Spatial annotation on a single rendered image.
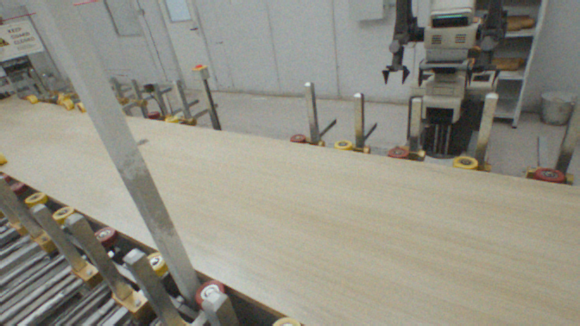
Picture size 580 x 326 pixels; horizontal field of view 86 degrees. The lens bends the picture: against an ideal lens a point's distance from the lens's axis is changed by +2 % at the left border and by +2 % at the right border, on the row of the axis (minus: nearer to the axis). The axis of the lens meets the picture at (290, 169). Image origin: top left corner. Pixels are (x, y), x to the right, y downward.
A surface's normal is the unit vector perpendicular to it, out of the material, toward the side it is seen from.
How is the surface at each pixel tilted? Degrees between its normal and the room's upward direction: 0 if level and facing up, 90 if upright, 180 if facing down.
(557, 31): 90
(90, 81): 90
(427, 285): 0
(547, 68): 90
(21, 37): 90
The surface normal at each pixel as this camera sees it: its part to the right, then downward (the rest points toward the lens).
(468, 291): -0.14, -0.84
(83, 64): 0.83, 0.18
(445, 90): -0.50, 0.62
